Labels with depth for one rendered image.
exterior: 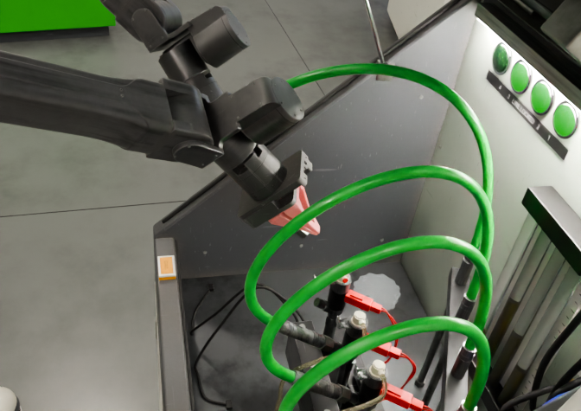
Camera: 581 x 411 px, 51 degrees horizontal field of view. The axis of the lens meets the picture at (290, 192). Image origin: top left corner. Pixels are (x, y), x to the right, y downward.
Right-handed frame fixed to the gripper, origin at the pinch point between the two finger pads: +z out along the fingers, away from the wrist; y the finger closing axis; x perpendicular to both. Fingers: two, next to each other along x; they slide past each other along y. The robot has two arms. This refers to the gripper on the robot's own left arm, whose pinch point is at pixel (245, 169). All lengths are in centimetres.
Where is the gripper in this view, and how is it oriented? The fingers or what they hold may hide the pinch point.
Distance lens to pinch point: 88.6
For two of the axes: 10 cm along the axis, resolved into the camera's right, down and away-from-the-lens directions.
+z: 5.1, 8.6, 0.5
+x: -7.5, 4.1, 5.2
